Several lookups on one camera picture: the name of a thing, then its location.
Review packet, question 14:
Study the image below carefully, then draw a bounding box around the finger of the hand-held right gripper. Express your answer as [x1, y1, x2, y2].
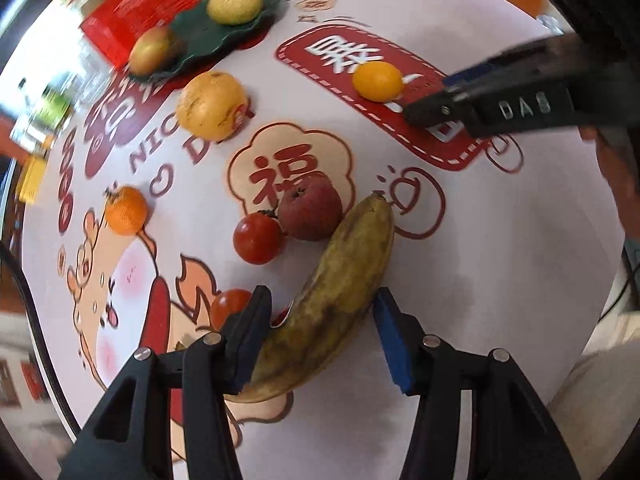
[404, 90, 477, 128]
[442, 38, 567, 99]

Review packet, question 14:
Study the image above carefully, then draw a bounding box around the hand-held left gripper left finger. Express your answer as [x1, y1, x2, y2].
[60, 285, 273, 480]

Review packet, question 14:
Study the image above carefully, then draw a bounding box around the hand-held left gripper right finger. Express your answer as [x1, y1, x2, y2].
[372, 287, 581, 480]

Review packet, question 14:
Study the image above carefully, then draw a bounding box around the red tomato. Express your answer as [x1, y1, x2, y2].
[210, 288, 254, 330]
[233, 211, 286, 266]

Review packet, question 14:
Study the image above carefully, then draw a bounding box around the small yellow-orange citrus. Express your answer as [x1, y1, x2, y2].
[352, 61, 405, 102]

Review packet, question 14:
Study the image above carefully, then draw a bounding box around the spotted yellow banana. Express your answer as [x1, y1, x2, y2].
[225, 192, 396, 405]

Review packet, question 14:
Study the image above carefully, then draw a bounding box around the dark red apple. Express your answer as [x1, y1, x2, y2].
[278, 178, 344, 242]

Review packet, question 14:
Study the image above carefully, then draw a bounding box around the orange mandarin with stem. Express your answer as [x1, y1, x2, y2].
[104, 186, 150, 237]

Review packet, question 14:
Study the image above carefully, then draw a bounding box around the large yellow orange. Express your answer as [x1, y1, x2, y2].
[176, 71, 249, 142]

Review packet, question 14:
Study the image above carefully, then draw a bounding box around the speckled yellow pear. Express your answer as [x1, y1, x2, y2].
[206, 0, 264, 26]

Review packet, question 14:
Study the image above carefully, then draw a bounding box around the dark green scalloped plate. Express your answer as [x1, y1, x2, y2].
[127, 0, 284, 79]

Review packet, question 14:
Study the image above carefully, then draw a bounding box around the person's right hand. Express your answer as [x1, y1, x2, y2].
[580, 126, 640, 241]

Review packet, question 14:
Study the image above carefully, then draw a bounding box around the person's beige clothing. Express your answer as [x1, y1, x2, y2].
[547, 305, 640, 441]

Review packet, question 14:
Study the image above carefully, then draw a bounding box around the yellow box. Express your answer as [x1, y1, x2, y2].
[17, 156, 48, 207]

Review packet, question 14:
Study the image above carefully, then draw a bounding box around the yellow-green reddish fruit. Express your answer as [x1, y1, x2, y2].
[129, 26, 182, 76]

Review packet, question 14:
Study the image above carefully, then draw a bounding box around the green label glass bottle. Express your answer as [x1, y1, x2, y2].
[41, 86, 73, 128]

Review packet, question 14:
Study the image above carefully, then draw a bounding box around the red carton box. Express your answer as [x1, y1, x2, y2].
[77, 0, 232, 69]

